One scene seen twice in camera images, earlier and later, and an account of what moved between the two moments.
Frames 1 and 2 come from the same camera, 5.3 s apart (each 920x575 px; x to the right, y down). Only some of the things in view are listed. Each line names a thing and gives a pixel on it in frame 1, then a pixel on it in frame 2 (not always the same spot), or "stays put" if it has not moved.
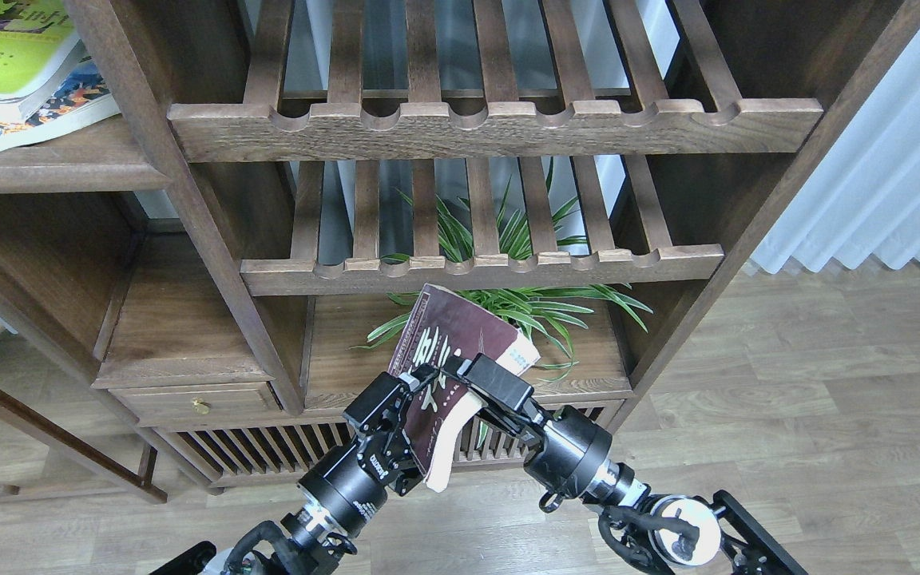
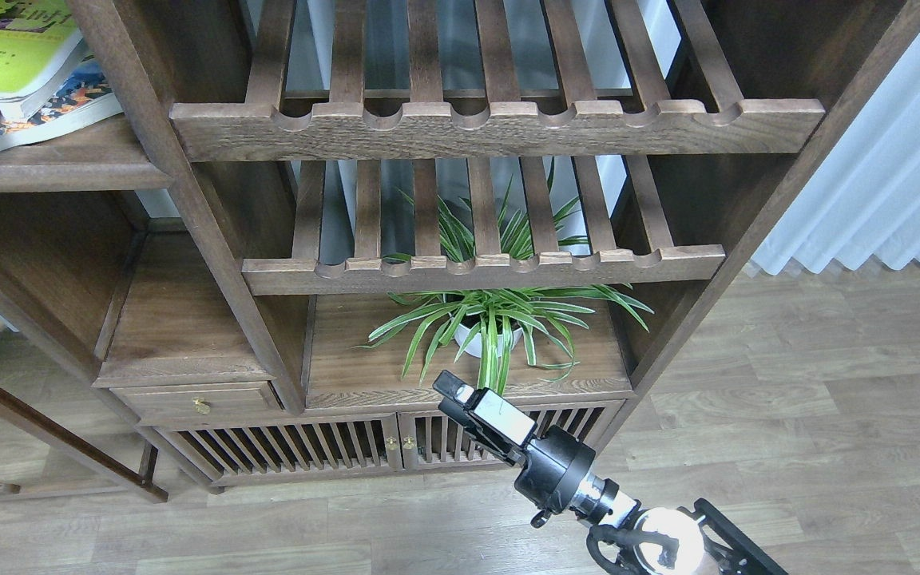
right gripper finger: [486, 376] -> [488, 407]
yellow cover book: [5, 56] stays put
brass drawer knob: [200, 406] stays put
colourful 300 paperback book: [81, 98] stays put
